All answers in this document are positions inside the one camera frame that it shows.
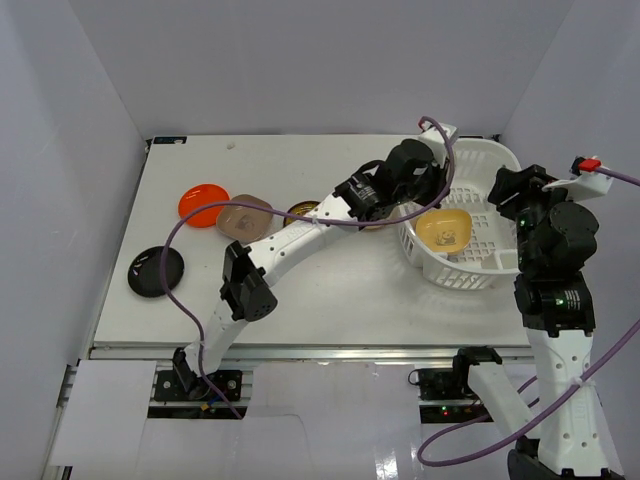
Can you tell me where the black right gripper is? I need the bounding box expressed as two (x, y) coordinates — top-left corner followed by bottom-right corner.
(486, 164), (583, 271)

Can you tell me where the gold square panda plate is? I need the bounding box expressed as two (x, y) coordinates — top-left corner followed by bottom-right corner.
(415, 209), (472, 255)

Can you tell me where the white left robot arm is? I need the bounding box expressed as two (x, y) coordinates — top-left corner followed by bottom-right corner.
(172, 117), (457, 399)

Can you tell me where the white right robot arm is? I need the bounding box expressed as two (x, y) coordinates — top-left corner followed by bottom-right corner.
(451, 158), (622, 479)

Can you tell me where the white plastic basket bin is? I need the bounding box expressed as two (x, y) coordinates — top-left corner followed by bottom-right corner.
(398, 138), (521, 291)

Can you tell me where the dark round yellow patterned plate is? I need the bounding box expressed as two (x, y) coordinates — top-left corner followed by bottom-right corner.
(282, 200), (319, 227)

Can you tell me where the brown square panda plate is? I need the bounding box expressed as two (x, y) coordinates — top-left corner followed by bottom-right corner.
(216, 194), (273, 244)

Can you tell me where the orange round plate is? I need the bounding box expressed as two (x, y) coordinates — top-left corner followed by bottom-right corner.
(178, 183), (230, 228)

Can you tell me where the black round plate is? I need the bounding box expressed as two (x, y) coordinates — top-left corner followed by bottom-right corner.
(127, 246), (185, 298)

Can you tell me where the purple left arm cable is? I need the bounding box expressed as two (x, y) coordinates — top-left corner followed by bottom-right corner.
(160, 115), (457, 420)

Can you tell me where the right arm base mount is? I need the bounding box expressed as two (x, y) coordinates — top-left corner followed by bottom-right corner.
(407, 368), (490, 424)

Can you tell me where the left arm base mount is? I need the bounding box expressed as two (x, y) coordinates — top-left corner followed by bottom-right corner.
(148, 348), (246, 420)

